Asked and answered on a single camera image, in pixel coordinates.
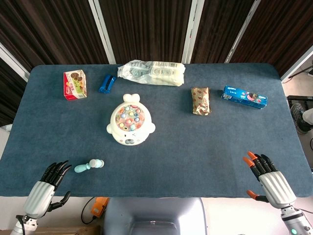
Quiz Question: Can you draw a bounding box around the white whack-a-mole toy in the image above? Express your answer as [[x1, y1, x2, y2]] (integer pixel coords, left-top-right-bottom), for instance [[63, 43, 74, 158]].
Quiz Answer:
[[106, 94, 157, 146]]

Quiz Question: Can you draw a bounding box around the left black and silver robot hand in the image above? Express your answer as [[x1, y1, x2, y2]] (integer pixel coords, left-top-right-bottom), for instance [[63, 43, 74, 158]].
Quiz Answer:
[[23, 160, 72, 219]]

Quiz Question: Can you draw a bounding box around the white plastic bread bag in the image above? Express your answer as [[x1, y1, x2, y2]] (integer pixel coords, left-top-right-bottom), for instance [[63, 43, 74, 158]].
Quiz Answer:
[[117, 60, 186, 87]]

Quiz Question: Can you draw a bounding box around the right orange-tipped robot hand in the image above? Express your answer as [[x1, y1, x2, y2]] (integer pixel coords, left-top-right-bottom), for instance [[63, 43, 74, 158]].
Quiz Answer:
[[242, 151, 297, 209]]

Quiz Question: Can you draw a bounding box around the black cable at orange device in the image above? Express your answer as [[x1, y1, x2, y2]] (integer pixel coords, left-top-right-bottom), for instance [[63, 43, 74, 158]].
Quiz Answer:
[[81, 197, 98, 225]]

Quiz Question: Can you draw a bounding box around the grey sneaker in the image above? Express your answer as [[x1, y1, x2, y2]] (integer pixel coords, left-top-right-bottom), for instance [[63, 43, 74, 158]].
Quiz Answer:
[[290, 103, 309, 134]]

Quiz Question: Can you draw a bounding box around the orange device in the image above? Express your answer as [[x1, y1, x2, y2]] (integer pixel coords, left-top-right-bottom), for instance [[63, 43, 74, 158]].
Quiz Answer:
[[90, 197, 110, 217]]

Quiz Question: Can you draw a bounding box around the white trouser leg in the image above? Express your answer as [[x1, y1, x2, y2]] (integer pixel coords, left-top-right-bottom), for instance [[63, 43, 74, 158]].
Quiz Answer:
[[302, 109, 313, 123]]

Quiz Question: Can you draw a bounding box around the grey robot torso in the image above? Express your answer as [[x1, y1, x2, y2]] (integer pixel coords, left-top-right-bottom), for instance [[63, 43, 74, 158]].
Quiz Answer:
[[104, 197, 208, 235]]

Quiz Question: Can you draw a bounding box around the black crate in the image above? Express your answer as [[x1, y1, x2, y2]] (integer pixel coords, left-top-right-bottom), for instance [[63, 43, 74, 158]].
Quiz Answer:
[[287, 95, 313, 111]]

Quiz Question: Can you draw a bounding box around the light blue toy hammer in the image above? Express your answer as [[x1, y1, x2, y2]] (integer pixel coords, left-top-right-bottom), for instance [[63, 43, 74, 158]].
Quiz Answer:
[[74, 159, 105, 174]]

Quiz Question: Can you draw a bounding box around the gold foil snack package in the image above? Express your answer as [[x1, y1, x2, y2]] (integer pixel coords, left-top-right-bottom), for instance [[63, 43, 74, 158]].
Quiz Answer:
[[190, 86, 212, 116]]

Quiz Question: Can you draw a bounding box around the blue Oreo cookie box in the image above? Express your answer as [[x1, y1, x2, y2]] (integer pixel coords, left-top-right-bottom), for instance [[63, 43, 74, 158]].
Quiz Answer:
[[221, 85, 268, 110]]

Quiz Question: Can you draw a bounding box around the red cookie box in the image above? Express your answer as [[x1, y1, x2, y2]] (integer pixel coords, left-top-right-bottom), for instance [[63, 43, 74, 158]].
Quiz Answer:
[[63, 69, 88, 101]]

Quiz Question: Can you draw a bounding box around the white partition post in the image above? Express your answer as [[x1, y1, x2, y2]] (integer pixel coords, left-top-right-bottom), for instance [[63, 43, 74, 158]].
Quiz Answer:
[[88, 0, 117, 64], [0, 43, 30, 82], [182, 0, 205, 64], [224, 0, 261, 63], [281, 46, 313, 82]]

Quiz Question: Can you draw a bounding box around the blue table cloth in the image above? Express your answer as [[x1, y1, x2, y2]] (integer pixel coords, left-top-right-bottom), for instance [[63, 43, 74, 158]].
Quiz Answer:
[[0, 63, 313, 199]]

